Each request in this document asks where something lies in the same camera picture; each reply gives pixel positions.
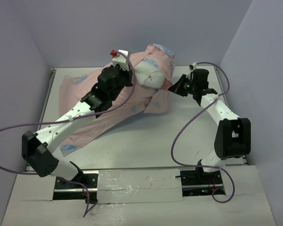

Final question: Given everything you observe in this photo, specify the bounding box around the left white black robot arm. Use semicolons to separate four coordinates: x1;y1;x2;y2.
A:
22;64;133;188

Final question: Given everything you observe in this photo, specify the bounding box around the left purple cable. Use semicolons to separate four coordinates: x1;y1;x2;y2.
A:
0;52;136;218

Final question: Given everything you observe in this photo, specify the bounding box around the silver base mounting rail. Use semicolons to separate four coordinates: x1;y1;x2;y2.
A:
53;168;224;204

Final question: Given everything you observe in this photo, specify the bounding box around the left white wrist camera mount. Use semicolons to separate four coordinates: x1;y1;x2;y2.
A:
110;50;130;71

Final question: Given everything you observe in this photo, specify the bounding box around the white pillow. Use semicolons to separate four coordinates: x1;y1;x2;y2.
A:
134;61;165;89

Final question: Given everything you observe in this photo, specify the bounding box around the blue and pink printed pillowcase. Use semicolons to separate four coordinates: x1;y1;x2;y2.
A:
58;43;175;157

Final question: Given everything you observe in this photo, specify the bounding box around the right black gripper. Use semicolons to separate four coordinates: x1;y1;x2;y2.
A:
170;75;198;97

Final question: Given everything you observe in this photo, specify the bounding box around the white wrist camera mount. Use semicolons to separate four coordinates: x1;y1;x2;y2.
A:
110;50;130;71
189;62;198;75

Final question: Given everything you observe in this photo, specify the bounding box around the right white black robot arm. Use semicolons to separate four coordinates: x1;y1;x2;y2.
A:
168;69;251;184

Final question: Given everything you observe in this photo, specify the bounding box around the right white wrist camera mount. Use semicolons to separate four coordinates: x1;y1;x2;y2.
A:
189;62;198;75

